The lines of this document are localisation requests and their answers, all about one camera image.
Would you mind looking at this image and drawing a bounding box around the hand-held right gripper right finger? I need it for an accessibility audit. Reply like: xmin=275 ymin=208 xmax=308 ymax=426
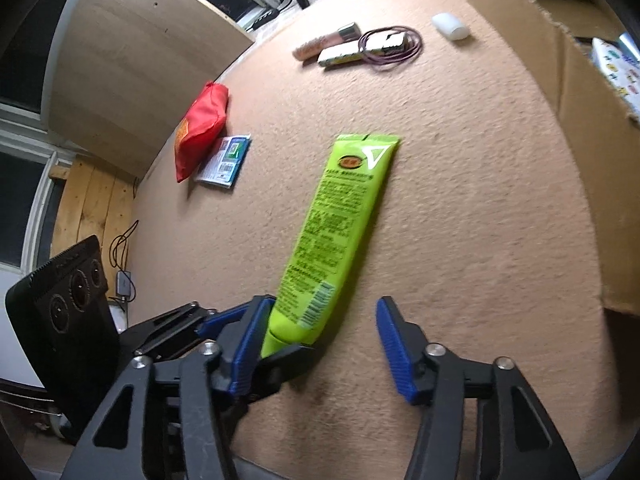
xmin=376 ymin=296 xmax=583 ymax=480

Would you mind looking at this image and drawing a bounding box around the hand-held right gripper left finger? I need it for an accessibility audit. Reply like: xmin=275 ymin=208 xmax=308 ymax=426
xmin=60 ymin=295 xmax=277 ymax=480

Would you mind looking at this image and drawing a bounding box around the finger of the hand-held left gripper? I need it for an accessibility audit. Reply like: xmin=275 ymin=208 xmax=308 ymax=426
xmin=122 ymin=301 xmax=253 ymax=361
xmin=250 ymin=342 xmax=323 ymax=401

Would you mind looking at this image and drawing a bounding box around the green tube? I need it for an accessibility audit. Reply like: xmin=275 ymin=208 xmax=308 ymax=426
xmin=260 ymin=132 xmax=402 ymax=360

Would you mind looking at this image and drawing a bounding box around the blue and white leaflet packet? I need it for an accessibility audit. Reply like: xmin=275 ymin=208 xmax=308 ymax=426
xmin=194 ymin=134 xmax=252 ymax=190

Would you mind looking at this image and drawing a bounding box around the red zip pouch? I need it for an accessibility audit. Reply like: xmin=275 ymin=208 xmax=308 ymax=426
xmin=174 ymin=81 xmax=230 ymax=183

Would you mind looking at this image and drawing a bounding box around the small pink bottle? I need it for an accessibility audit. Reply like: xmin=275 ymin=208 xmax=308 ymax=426
xmin=292 ymin=22 xmax=362 ymax=63

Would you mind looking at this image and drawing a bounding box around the cardboard box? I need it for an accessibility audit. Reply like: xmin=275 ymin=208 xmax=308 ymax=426
xmin=452 ymin=0 xmax=640 ymax=316

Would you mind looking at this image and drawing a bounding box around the purple charging cable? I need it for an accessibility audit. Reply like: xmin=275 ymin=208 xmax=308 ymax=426
xmin=357 ymin=25 xmax=423 ymax=67

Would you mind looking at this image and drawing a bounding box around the patterned tissue pack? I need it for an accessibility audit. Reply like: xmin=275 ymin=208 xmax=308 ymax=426
xmin=590 ymin=32 xmax=640 ymax=126

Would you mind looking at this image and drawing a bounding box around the pine plank panel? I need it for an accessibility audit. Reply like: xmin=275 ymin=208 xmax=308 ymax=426
xmin=50 ymin=152 xmax=138 ymax=281

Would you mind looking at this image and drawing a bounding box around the tan blanket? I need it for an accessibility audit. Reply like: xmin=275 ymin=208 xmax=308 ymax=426
xmin=120 ymin=0 xmax=616 ymax=480

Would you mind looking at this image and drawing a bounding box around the light wooden board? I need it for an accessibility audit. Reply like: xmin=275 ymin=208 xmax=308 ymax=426
xmin=42 ymin=0 xmax=256 ymax=178

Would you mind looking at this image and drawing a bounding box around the black power strip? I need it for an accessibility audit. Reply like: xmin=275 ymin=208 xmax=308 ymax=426
xmin=245 ymin=6 xmax=281 ymax=31

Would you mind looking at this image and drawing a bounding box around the small white capsule case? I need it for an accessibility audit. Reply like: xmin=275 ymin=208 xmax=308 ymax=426
xmin=431 ymin=12 xmax=471 ymax=41

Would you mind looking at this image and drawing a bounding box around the black power adapter with cable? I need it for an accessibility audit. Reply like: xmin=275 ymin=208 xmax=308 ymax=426
xmin=109 ymin=219 xmax=140 ymax=306

